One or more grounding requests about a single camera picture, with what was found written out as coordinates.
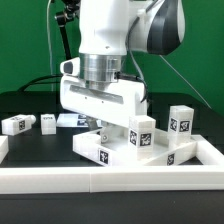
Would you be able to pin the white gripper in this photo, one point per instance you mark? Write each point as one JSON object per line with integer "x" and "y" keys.
{"x": 115, "y": 104}

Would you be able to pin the white square table top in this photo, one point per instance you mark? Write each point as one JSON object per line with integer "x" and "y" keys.
{"x": 116, "y": 147}

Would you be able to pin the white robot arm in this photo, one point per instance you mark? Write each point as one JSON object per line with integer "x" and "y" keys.
{"x": 94, "y": 83}

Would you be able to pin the white U-shaped obstacle fence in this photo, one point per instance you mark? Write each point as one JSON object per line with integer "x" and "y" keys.
{"x": 208, "y": 175}

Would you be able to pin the white marker base plate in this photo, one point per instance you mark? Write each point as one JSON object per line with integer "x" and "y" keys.
{"x": 71, "y": 120}

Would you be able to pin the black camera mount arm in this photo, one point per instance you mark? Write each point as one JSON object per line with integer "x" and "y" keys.
{"x": 70, "y": 11}

